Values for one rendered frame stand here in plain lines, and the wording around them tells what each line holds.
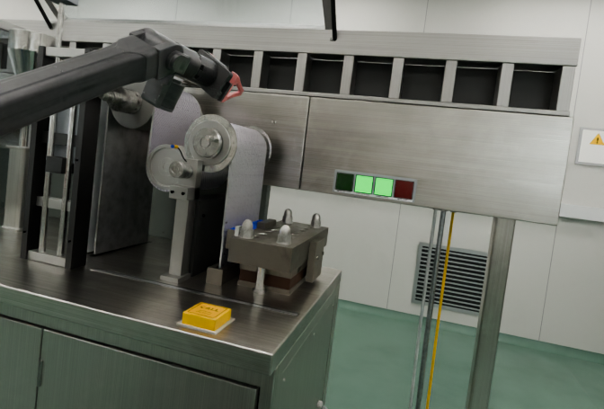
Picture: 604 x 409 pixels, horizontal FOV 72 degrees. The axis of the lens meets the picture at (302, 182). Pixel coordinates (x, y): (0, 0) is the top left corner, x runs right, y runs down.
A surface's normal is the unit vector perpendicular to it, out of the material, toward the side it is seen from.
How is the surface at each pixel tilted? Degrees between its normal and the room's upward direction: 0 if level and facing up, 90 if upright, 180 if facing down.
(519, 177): 90
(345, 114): 90
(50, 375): 90
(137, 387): 90
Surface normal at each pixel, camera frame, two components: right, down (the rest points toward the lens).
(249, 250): -0.27, 0.02
